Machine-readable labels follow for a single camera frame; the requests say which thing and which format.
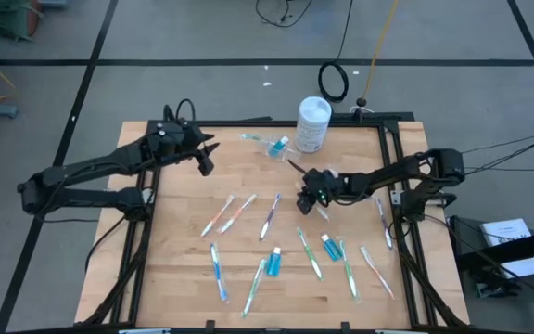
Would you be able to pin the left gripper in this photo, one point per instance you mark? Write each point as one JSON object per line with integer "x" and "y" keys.
{"x": 174, "y": 139}

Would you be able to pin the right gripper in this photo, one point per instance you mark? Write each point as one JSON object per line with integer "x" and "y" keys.
{"x": 322, "y": 185}

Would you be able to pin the blue mouthwash bottle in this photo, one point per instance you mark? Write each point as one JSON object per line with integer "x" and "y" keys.
{"x": 277, "y": 148}
{"x": 274, "y": 265}

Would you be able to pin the blue toothbrush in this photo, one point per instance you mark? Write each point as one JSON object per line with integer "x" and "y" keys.
{"x": 323, "y": 213}
{"x": 218, "y": 271}

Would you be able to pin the purple toothbrush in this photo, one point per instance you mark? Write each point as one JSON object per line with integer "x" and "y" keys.
{"x": 270, "y": 217}
{"x": 384, "y": 222}

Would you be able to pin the green toothbrush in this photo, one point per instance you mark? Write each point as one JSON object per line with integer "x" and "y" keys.
{"x": 348, "y": 270}
{"x": 254, "y": 287}
{"x": 309, "y": 253}

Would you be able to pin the teal packaged toothbrush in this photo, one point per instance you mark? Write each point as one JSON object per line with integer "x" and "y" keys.
{"x": 332, "y": 250}

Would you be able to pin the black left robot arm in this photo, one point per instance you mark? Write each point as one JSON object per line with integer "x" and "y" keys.
{"x": 86, "y": 164}

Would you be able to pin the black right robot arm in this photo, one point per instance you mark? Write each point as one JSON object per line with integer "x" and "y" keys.
{"x": 387, "y": 176}

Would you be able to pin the white wipes canister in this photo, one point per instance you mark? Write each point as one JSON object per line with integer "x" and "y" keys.
{"x": 312, "y": 125}

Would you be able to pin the pink toothbrush lower right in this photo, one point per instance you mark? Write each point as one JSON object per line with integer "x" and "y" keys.
{"x": 377, "y": 272}

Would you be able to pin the white booklet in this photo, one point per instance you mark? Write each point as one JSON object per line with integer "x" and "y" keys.
{"x": 508, "y": 236}

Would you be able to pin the black equipment cart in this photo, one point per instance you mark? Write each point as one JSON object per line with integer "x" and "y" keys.
{"x": 489, "y": 278}

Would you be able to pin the green fabric bag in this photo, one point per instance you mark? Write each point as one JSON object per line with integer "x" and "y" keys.
{"x": 9, "y": 21}

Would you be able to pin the black aluminium table frame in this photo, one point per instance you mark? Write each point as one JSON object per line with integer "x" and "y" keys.
{"x": 248, "y": 124}

